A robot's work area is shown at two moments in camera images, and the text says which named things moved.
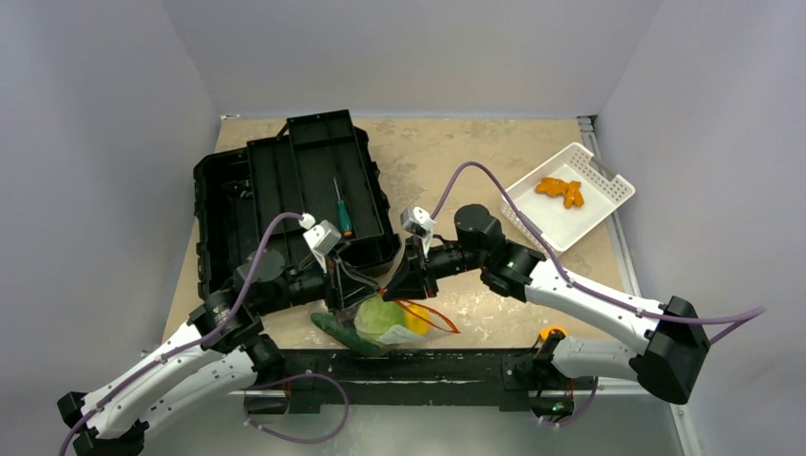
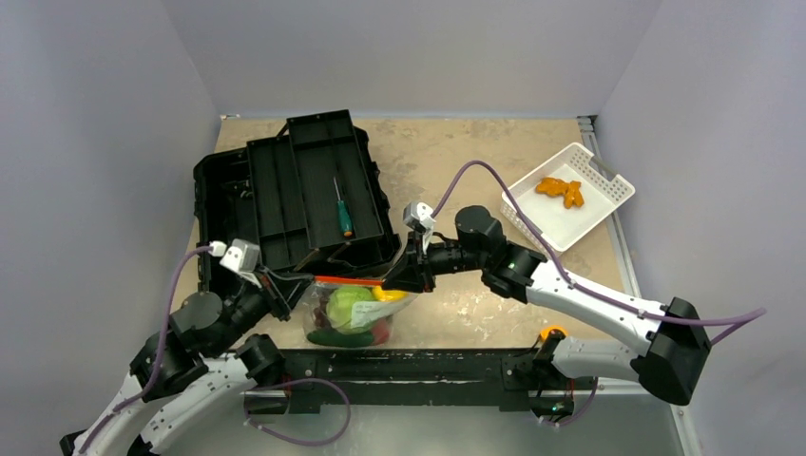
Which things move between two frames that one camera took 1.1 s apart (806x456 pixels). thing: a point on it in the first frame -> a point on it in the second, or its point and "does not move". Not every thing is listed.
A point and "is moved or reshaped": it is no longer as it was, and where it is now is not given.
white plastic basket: (566, 199) does not move
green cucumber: (347, 336) is moved or reshaped
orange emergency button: (544, 333) does not move
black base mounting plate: (509, 380) does not move
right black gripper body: (417, 270) does not move
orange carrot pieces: (556, 187) does not move
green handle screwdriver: (343, 214) does not move
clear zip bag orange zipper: (393, 323) is moved or reshaped
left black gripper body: (335, 293) -> (276, 299)
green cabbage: (374, 315) is moved or reshaped
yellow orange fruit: (415, 324) is moved or reshaped
